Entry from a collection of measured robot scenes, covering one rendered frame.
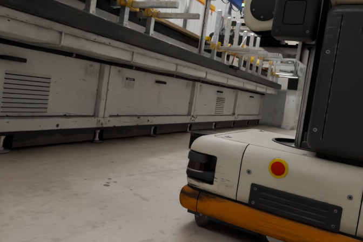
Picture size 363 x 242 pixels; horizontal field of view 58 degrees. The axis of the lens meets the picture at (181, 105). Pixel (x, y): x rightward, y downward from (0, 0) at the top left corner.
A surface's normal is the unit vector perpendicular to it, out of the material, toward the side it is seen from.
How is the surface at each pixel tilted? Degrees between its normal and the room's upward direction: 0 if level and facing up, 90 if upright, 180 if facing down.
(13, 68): 90
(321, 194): 90
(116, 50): 90
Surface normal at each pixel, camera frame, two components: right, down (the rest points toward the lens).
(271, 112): -0.47, -0.02
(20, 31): 0.87, 0.15
